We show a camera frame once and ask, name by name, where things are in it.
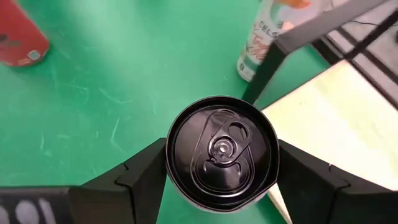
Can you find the green table mat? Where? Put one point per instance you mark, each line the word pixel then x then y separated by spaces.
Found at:
pixel 109 93

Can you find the wooden shelf with black frame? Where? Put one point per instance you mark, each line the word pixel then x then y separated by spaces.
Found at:
pixel 342 124

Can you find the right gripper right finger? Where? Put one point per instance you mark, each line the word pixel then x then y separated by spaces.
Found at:
pixel 326 196

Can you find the white Celsius can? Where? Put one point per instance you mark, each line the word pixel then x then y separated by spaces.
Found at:
pixel 261 40
pixel 222 149

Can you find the red Coca-Cola can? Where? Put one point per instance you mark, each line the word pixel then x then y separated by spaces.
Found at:
pixel 18 34

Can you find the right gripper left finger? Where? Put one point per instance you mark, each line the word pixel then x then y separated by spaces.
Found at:
pixel 130 193

